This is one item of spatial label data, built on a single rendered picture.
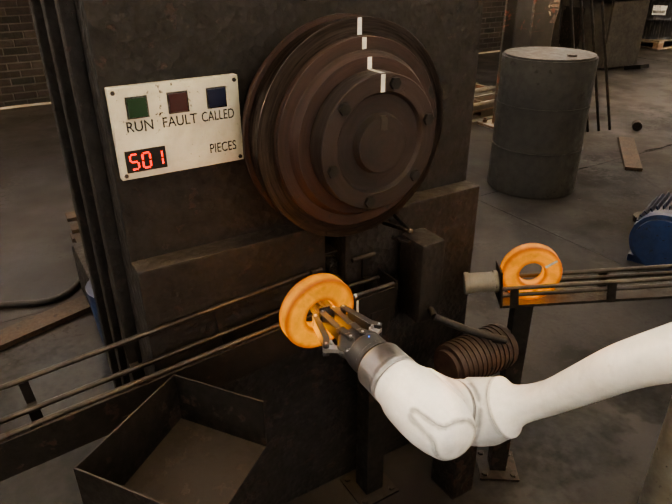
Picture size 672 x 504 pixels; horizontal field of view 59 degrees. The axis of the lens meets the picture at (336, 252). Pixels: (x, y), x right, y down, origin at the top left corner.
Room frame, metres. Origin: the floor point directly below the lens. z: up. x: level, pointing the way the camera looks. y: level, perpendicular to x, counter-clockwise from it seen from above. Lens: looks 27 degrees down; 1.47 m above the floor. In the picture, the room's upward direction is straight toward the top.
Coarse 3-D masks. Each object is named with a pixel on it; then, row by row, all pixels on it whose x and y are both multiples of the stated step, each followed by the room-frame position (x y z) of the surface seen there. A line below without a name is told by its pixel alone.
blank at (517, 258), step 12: (516, 252) 1.37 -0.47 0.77; (528, 252) 1.36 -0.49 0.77; (540, 252) 1.36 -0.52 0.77; (552, 252) 1.36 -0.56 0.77; (504, 264) 1.37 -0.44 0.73; (516, 264) 1.36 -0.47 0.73; (540, 264) 1.36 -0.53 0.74; (552, 264) 1.36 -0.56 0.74; (504, 276) 1.36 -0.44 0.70; (516, 276) 1.36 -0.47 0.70; (540, 276) 1.38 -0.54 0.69; (552, 276) 1.36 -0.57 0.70; (552, 288) 1.36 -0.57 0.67
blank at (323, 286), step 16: (304, 288) 0.97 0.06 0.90; (320, 288) 0.99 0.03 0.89; (336, 288) 1.00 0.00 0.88; (288, 304) 0.96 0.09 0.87; (304, 304) 0.97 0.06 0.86; (336, 304) 1.01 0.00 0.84; (352, 304) 1.03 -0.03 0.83; (288, 320) 0.95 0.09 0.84; (304, 320) 0.97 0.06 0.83; (288, 336) 0.95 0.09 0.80; (304, 336) 0.97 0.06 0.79
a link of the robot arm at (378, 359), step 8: (384, 344) 0.82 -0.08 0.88; (392, 344) 0.83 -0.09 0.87; (368, 352) 0.81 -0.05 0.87; (376, 352) 0.80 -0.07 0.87; (384, 352) 0.80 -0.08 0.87; (392, 352) 0.80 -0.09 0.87; (400, 352) 0.80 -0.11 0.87; (368, 360) 0.79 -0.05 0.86; (376, 360) 0.79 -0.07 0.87; (384, 360) 0.78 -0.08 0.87; (392, 360) 0.78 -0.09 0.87; (360, 368) 0.80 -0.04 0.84; (368, 368) 0.78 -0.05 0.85; (376, 368) 0.77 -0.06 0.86; (384, 368) 0.77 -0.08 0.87; (360, 376) 0.79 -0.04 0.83; (368, 376) 0.78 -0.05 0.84; (376, 376) 0.76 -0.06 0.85; (368, 384) 0.77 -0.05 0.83
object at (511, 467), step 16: (512, 320) 1.36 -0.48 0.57; (528, 320) 1.35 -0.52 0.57; (528, 336) 1.35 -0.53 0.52; (512, 368) 1.35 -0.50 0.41; (496, 448) 1.35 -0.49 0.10; (480, 464) 1.38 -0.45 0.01; (496, 464) 1.35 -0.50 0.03; (512, 464) 1.38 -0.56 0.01; (496, 480) 1.32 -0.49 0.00; (512, 480) 1.31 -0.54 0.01
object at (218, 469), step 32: (192, 384) 0.92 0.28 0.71; (128, 416) 0.82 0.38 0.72; (160, 416) 0.89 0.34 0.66; (192, 416) 0.93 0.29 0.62; (224, 416) 0.89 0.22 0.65; (256, 416) 0.86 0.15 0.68; (96, 448) 0.75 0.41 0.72; (128, 448) 0.80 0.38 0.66; (160, 448) 0.86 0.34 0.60; (192, 448) 0.86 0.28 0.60; (224, 448) 0.86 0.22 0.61; (256, 448) 0.85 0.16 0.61; (96, 480) 0.68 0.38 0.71; (128, 480) 0.79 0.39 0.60; (160, 480) 0.79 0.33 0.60; (192, 480) 0.79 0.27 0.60; (224, 480) 0.78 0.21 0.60
